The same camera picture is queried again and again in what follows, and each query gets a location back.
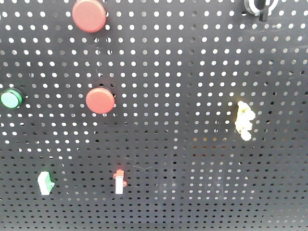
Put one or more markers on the black rotary selector switch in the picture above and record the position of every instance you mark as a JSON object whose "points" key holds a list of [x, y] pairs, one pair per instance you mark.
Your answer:
{"points": [[260, 8]]}

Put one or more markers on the lower red mushroom button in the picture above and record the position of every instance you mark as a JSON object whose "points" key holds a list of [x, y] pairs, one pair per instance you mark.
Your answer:
{"points": [[100, 100]]}

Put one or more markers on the red mushroom button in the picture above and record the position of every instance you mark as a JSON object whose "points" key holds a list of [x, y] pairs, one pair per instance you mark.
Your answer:
{"points": [[100, 100], [89, 15]]}

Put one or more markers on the upper red mushroom button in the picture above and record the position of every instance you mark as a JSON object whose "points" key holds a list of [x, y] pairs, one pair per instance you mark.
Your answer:
{"points": [[89, 15]]}

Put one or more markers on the green round push button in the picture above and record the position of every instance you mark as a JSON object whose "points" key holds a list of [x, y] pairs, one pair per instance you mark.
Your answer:
{"points": [[11, 98]]}

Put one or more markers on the black perforated pegboard panel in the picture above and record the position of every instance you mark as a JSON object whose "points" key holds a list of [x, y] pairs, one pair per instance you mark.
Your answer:
{"points": [[177, 69]]}

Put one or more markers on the red-white rocker switch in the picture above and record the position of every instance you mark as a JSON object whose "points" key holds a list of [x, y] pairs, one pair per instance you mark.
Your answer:
{"points": [[119, 181]]}

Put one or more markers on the yellow lever switch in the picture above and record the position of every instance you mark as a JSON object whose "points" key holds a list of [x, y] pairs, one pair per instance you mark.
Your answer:
{"points": [[243, 124]]}

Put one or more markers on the green-white rocker switch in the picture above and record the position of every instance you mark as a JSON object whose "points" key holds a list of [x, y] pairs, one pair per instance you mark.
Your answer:
{"points": [[45, 183]]}

